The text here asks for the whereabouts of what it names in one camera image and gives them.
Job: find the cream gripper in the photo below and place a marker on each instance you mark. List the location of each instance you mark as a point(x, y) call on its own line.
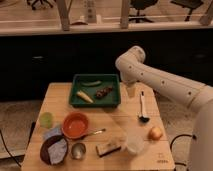
point(131, 89)

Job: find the dark grape bunch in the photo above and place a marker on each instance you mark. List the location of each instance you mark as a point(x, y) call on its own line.
point(103, 92)

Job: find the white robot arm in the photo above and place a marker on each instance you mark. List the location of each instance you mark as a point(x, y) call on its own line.
point(194, 95)

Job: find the green plastic tray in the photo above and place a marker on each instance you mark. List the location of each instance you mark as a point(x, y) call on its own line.
point(113, 99)

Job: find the green cucumber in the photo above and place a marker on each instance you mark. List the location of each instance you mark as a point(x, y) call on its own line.
point(91, 84)

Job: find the metal spoon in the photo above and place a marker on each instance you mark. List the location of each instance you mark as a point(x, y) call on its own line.
point(93, 133)

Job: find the white cup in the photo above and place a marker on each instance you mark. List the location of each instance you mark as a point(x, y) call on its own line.
point(133, 144)

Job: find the wooden block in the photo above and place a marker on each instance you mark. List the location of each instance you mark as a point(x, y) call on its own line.
point(107, 148)

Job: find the orange bowl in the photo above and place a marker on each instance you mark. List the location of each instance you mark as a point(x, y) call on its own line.
point(75, 125)

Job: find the small metal cup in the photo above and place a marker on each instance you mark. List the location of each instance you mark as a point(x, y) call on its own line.
point(78, 151)

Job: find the light blue cloth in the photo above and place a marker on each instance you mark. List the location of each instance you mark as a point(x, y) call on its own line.
point(52, 132)

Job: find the office chair middle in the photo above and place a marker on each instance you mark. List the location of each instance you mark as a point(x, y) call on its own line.
point(139, 5)

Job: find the office chair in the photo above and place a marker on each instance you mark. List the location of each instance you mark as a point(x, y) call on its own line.
point(190, 4)
point(35, 3)
point(139, 5)

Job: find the green cup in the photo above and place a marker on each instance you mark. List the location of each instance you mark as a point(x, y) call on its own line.
point(46, 120)

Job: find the dark purple bowl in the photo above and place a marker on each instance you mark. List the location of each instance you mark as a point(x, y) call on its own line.
point(44, 155)

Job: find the grey blue cloth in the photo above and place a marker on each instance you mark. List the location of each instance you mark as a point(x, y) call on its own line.
point(57, 151)

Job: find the office chair right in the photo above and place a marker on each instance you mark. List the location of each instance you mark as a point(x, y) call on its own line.
point(190, 4)

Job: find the office chair left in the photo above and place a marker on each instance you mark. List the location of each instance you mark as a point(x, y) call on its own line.
point(35, 3)

